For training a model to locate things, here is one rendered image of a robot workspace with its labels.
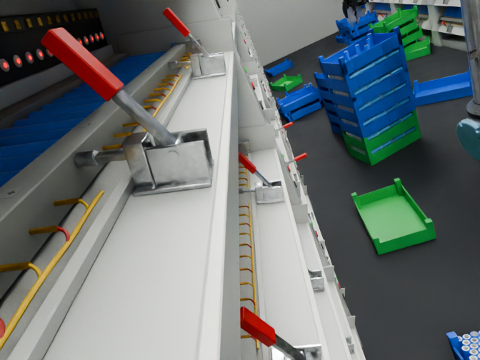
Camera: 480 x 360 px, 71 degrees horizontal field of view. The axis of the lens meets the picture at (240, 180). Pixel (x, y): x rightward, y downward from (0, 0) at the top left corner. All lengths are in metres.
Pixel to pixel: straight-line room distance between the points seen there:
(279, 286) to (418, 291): 0.88
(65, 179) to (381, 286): 1.14
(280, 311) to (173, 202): 0.21
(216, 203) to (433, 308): 1.06
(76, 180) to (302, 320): 0.24
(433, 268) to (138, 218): 1.16
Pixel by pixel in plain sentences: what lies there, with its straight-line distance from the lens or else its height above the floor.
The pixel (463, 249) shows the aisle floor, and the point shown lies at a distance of 1.32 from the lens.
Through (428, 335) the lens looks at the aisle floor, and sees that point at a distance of 1.13.
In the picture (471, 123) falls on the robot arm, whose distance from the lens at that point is 1.16.
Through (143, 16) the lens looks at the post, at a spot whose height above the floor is 0.99.
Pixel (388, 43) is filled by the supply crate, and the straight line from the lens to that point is 1.69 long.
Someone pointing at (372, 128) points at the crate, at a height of 0.18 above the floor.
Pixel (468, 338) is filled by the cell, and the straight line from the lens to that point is 1.04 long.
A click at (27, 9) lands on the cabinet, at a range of 0.53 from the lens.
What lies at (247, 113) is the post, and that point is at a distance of 0.63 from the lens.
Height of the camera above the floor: 0.96
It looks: 26 degrees down
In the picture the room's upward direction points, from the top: 27 degrees counter-clockwise
